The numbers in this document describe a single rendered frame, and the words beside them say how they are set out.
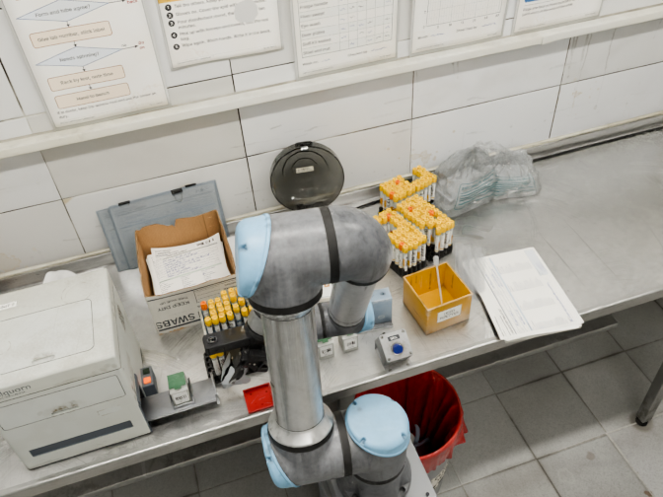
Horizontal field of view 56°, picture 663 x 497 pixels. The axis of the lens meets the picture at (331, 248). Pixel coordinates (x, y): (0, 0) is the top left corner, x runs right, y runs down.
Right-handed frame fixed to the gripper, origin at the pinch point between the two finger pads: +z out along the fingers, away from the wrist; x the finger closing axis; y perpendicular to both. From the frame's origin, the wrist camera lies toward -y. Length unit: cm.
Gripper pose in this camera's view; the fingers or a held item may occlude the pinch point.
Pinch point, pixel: (222, 383)
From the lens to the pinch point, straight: 156.0
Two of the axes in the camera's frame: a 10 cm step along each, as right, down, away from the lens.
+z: -4.3, 7.6, 4.9
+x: -3.1, -6.3, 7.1
